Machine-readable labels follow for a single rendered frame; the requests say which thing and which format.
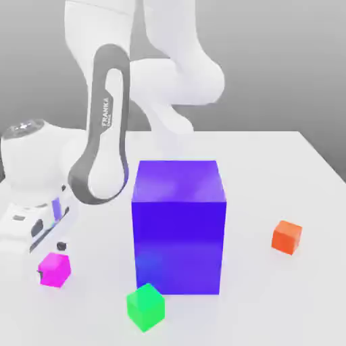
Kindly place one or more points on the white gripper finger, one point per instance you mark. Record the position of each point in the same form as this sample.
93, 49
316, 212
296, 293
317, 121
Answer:
40, 274
61, 246

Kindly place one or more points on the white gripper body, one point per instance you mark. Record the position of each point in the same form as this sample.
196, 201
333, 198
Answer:
60, 224

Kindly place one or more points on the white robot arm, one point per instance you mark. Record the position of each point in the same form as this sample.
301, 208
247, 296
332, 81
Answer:
173, 81

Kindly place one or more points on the small magenta cube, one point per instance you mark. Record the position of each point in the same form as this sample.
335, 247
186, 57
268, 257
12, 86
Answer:
55, 270

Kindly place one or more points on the small green cube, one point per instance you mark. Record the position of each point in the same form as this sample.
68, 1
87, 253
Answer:
146, 306

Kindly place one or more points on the small orange cube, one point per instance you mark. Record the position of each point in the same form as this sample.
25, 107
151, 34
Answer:
286, 238

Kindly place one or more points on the large blue box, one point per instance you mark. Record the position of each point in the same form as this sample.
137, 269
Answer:
178, 238

